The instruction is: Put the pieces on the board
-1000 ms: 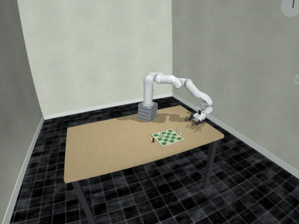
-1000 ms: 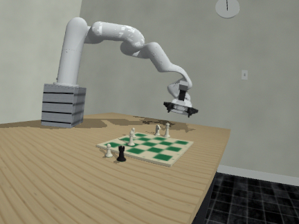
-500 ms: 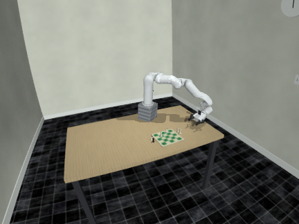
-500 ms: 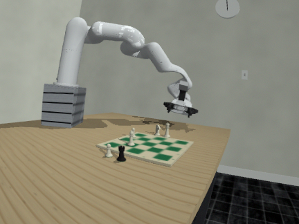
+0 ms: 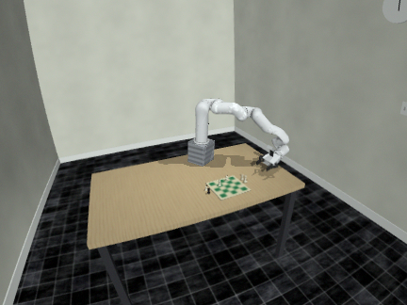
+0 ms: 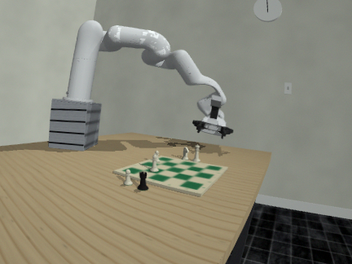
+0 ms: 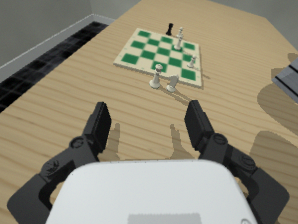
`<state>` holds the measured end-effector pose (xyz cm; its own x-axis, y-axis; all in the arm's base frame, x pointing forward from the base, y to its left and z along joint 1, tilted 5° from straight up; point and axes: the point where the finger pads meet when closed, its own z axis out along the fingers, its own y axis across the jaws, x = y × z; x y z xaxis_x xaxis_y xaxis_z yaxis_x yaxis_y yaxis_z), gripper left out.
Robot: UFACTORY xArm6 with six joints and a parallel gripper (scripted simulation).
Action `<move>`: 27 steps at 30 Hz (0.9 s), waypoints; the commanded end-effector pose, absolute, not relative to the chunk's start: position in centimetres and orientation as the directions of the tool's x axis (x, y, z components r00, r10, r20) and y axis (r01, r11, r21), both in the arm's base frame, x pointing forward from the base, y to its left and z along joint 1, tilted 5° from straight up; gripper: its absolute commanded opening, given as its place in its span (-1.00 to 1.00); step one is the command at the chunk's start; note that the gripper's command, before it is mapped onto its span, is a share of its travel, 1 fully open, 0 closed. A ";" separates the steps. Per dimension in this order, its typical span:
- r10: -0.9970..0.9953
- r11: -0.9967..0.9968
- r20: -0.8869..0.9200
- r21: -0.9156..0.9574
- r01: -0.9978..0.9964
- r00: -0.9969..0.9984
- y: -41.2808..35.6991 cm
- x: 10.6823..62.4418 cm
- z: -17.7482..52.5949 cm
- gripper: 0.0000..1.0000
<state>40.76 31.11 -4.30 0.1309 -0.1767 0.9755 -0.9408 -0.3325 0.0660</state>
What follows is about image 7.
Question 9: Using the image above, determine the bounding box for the black rook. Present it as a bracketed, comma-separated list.
[166, 23, 173, 36]

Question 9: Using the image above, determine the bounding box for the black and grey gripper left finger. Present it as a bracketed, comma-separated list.
[7, 102, 112, 224]

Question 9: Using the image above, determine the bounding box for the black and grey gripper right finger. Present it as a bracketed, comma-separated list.
[184, 100, 290, 224]

